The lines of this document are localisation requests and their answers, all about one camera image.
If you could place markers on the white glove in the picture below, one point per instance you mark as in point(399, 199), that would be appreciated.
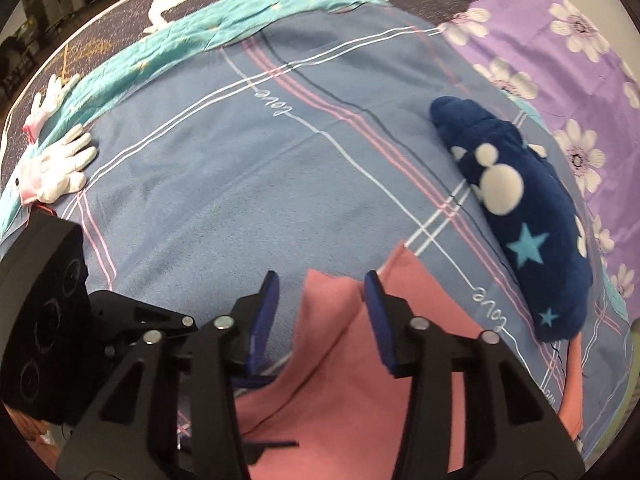
point(55, 170)
point(50, 100)

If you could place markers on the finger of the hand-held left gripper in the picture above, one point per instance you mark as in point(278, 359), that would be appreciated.
point(252, 381)
point(150, 312)

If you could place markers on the navy star-print fleece garment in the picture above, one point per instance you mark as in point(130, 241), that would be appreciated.
point(560, 270)

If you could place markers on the blue plaid bed sheet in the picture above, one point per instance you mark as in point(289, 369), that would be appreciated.
point(225, 185)

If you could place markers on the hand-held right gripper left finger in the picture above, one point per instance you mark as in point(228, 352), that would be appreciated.
point(265, 310)

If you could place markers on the pink small shirt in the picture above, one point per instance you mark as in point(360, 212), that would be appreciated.
point(340, 385)

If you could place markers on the purple floral pillow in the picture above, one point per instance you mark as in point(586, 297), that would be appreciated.
point(520, 40)

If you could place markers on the teal deer-print quilt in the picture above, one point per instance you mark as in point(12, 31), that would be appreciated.
point(190, 25)

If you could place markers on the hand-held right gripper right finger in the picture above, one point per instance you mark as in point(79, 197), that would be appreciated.
point(377, 320)

